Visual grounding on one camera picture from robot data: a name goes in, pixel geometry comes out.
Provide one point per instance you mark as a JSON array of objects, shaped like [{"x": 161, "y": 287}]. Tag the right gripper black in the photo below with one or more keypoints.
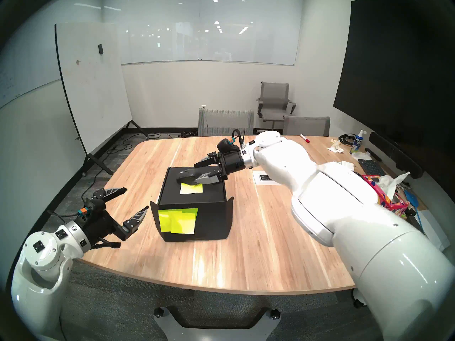
[{"x": 233, "y": 162}]

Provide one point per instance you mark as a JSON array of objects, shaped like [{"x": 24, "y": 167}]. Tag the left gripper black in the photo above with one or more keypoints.
[{"x": 100, "y": 228}]

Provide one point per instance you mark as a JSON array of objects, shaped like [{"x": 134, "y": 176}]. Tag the black Logitech computer mouse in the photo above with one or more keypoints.
[{"x": 186, "y": 175}]

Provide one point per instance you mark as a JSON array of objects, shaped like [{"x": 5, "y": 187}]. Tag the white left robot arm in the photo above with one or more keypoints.
[{"x": 41, "y": 249}]

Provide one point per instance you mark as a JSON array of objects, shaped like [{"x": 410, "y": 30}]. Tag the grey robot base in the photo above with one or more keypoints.
[{"x": 213, "y": 333}]

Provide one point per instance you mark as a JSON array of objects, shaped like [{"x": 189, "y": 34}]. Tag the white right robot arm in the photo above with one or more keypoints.
[{"x": 355, "y": 219}]

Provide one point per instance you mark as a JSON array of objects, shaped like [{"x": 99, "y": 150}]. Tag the black cardboard box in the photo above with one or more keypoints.
[{"x": 213, "y": 223}]

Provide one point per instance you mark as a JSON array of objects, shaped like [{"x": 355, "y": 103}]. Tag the colourful Kleenex tissue box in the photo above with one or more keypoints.
[{"x": 398, "y": 205}]

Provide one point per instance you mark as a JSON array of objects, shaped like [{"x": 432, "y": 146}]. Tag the pale yellow sticky note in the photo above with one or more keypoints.
[{"x": 191, "y": 189}]

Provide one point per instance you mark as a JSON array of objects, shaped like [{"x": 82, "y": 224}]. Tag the grey ribbed mesh chair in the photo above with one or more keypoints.
[{"x": 225, "y": 123}]

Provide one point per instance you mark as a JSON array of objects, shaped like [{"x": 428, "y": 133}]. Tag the neon yellow sticky note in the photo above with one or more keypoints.
[
  {"x": 185, "y": 222},
  {"x": 164, "y": 221}
]

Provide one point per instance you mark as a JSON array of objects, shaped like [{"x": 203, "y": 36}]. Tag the silver table power outlet panel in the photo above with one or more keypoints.
[{"x": 263, "y": 177}]

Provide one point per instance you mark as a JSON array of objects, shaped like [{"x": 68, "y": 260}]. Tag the grey office chair with armrests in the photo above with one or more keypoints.
[{"x": 273, "y": 101}]

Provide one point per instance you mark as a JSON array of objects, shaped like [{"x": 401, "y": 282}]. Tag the red whiteboard marker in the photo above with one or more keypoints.
[{"x": 304, "y": 138}]

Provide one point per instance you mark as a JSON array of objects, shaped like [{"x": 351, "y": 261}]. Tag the grey plain mesh chair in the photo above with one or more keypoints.
[{"x": 306, "y": 127}]

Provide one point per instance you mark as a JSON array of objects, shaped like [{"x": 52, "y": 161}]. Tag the crumpled white tissue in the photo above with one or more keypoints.
[{"x": 335, "y": 147}]

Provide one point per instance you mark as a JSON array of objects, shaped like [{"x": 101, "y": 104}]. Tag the mobile whiteboard on black stand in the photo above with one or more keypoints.
[{"x": 90, "y": 81}]

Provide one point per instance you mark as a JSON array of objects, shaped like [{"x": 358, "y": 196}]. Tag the white power adapter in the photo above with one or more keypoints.
[{"x": 347, "y": 164}]

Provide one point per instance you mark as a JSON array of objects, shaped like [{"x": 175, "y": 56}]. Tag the Expo cleaner spray bottle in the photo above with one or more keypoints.
[{"x": 357, "y": 144}]

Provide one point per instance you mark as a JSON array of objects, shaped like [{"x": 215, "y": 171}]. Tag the flat white paper towel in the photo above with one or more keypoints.
[{"x": 360, "y": 156}]

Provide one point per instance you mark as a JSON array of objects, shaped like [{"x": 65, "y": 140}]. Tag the black keyboard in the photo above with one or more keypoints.
[{"x": 371, "y": 168}]

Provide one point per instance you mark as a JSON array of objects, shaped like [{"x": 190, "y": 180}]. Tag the slim black remote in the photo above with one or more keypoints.
[{"x": 373, "y": 155}]

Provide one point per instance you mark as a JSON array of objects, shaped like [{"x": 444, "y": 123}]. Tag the white tissue sheet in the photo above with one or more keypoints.
[{"x": 391, "y": 184}]

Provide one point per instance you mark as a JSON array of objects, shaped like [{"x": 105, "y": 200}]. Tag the black video bar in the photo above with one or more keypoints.
[{"x": 394, "y": 154}]

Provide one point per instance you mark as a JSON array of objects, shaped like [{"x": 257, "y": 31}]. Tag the blue flat packet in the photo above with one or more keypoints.
[{"x": 410, "y": 198}]

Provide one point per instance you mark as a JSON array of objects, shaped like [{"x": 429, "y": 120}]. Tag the white paper sheet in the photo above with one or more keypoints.
[{"x": 435, "y": 230}]

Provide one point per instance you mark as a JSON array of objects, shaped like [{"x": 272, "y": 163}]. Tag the wide glass wall whiteboard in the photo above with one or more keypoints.
[{"x": 209, "y": 43}]

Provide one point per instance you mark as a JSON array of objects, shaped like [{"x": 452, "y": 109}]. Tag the glass wall whiteboard with scribbles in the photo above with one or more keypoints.
[{"x": 25, "y": 63}]

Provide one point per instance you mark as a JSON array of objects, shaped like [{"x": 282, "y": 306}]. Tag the large black wall television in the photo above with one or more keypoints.
[{"x": 394, "y": 77}]

